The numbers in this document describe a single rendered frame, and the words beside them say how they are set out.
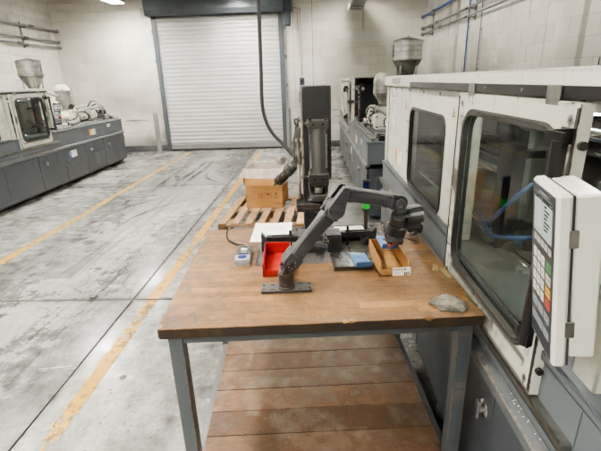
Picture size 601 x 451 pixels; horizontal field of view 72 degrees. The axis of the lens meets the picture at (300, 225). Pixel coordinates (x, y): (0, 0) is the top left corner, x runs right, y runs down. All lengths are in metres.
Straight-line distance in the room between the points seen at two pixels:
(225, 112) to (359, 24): 3.92
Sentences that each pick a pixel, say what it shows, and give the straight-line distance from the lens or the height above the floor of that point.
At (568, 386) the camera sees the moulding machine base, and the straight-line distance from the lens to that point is 1.25.
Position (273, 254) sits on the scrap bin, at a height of 0.90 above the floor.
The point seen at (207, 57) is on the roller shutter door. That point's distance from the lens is 11.32.
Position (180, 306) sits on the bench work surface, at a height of 0.90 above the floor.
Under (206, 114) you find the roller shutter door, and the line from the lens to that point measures 11.38.
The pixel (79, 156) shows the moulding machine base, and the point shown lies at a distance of 8.92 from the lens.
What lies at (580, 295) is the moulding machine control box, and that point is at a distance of 1.01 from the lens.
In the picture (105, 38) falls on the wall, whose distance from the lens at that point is 12.23.
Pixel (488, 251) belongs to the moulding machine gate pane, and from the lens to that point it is 1.59.
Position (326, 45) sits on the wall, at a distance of 11.08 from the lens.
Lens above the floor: 1.68
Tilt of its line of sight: 19 degrees down
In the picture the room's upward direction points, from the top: 2 degrees counter-clockwise
